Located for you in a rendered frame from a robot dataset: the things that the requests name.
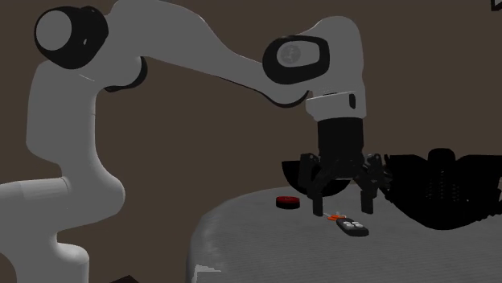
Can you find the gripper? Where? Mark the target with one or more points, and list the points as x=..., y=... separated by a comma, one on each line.
x=340, y=141

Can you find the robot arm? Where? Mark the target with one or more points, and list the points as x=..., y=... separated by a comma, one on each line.
x=62, y=117

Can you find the black remote control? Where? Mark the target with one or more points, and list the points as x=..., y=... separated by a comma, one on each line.
x=353, y=227

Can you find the red and black round disc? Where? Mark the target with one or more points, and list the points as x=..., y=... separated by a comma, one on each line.
x=288, y=202

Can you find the black bowl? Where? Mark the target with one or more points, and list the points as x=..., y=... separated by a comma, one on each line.
x=290, y=173

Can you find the large black mesh object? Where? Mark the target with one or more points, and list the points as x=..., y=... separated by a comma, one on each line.
x=443, y=203

